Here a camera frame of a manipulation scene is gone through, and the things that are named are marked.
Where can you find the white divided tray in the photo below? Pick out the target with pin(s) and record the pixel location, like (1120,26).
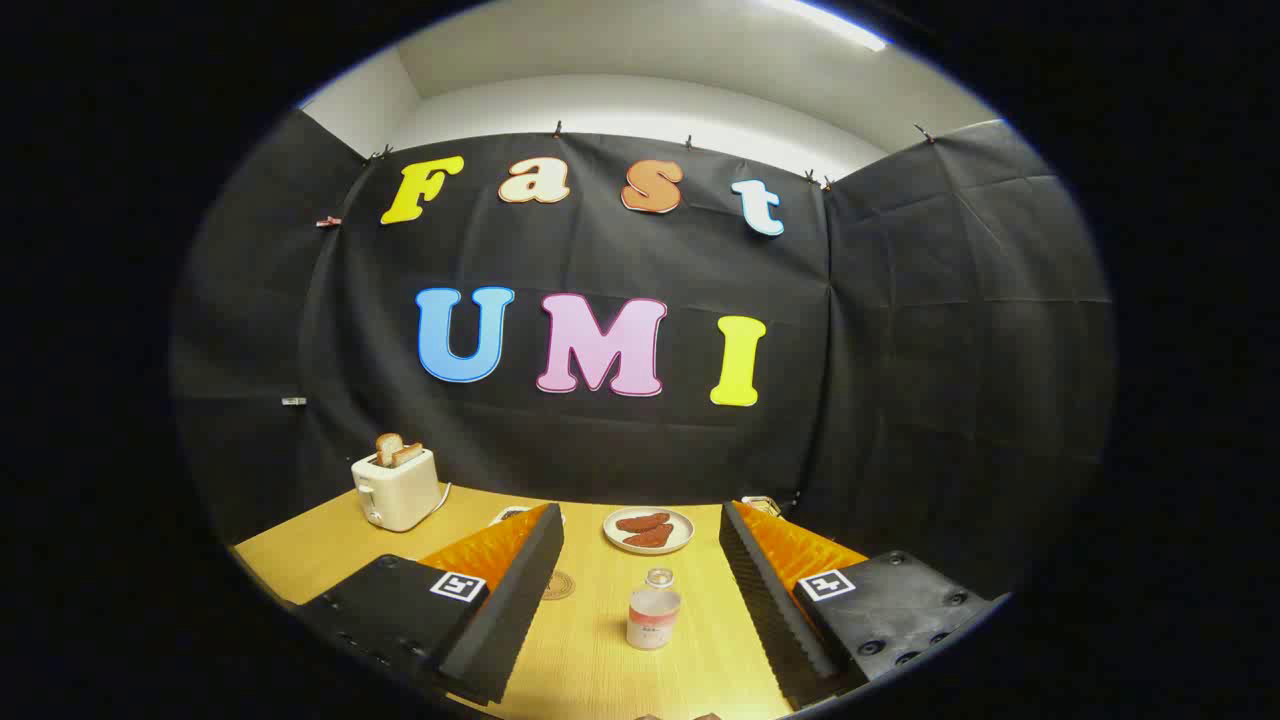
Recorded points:
(510,514)

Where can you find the brown meat piece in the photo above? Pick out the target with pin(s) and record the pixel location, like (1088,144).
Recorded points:
(640,521)
(652,538)

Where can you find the white round plate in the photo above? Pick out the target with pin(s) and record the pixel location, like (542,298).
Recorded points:
(685,530)

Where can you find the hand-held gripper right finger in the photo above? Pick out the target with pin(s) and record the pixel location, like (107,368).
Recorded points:
(775,610)

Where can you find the toast slice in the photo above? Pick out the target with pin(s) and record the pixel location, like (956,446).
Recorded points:
(387,447)
(408,453)

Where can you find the clear juice bottle pink label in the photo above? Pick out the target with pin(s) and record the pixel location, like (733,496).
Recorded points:
(653,615)

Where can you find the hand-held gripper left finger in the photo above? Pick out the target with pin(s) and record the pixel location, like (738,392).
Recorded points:
(510,610)

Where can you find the round cork coaster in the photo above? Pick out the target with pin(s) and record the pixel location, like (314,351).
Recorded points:
(561,586)

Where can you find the wooden table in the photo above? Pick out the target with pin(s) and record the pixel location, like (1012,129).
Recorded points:
(600,660)

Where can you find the cream toaster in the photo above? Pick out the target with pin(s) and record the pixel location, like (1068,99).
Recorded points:
(400,495)

